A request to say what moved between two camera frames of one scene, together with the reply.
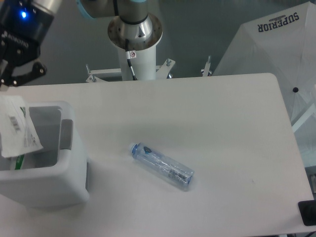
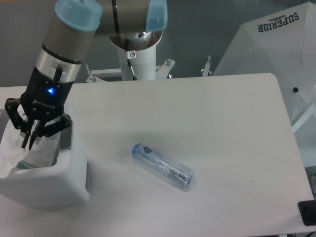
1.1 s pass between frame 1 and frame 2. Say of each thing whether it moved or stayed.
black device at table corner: stayed
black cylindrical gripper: moved
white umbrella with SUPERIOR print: stayed
